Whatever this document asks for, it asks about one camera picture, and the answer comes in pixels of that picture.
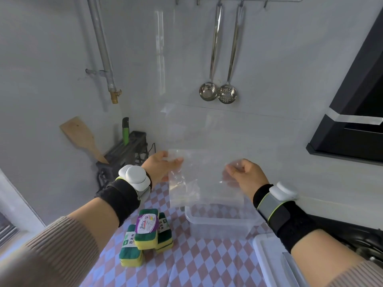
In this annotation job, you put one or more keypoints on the grey wall pipe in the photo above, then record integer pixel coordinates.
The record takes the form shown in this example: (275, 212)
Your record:
(100, 41)

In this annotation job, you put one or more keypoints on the white left wrist tracker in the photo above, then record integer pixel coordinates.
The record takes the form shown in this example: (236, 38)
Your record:
(134, 176)

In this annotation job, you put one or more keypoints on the black left wristband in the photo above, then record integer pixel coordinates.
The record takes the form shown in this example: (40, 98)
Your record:
(119, 200)

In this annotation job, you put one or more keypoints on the purple label sponge pack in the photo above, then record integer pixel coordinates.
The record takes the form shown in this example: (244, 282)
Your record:
(146, 228)

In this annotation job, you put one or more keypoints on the black knife rack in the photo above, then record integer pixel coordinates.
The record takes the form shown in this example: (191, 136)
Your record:
(125, 155)

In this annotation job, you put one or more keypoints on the steel slotted ladle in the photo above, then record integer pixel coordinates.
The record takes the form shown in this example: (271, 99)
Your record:
(227, 93)

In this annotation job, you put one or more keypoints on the black wristband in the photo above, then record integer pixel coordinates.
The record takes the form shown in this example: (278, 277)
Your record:
(119, 200)
(281, 218)

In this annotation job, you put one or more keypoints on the white wrist tracker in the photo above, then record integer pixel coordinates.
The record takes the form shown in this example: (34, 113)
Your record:
(134, 176)
(285, 191)

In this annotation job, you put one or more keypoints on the pink checkered tablecloth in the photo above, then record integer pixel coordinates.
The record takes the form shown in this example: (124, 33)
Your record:
(194, 260)

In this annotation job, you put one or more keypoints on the person's left forearm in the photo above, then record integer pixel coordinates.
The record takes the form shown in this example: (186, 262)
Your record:
(56, 236)

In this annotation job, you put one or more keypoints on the white plastic tray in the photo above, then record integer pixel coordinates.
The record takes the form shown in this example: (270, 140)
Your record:
(272, 263)

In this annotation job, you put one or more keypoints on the brass pipe valve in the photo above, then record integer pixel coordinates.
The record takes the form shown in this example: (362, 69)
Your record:
(115, 96)

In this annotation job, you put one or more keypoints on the clear plastic bag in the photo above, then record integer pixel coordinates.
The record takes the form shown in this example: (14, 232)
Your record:
(206, 179)

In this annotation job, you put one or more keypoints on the wooden spatula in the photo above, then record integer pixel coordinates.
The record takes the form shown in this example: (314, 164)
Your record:
(80, 132)

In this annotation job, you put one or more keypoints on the person's right forearm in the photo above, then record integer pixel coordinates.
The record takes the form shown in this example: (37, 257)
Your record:
(326, 257)

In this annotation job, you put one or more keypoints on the clear plastic container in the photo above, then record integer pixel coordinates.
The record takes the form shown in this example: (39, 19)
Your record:
(224, 221)

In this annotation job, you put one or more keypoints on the person's right thumb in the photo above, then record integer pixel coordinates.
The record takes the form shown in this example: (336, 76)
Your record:
(236, 166)

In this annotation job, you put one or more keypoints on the person's left hand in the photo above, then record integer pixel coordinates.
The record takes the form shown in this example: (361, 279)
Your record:
(155, 165)

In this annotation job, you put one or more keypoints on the person's left thumb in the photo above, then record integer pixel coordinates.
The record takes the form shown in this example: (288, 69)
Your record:
(175, 161)

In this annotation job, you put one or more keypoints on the black gas stove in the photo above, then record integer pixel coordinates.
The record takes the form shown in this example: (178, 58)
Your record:
(353, 236)

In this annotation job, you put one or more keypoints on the black range hood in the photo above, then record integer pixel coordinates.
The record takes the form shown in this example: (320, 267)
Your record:
(353, 104)

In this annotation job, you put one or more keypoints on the white window frame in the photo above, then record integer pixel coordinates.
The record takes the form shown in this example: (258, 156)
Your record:
(18, 212)

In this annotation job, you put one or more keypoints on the person's right hand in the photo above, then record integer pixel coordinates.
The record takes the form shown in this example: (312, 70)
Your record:
(250, 180)

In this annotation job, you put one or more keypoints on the black right wristband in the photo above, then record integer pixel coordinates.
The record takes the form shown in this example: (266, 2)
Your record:
(281, 218)

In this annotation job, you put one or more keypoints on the white right wrist tracker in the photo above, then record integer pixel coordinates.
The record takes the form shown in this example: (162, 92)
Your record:
(285, 191)

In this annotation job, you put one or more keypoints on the green yellow sponge pack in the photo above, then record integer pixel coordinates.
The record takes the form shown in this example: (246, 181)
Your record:
(131, 248)
(165, 234)

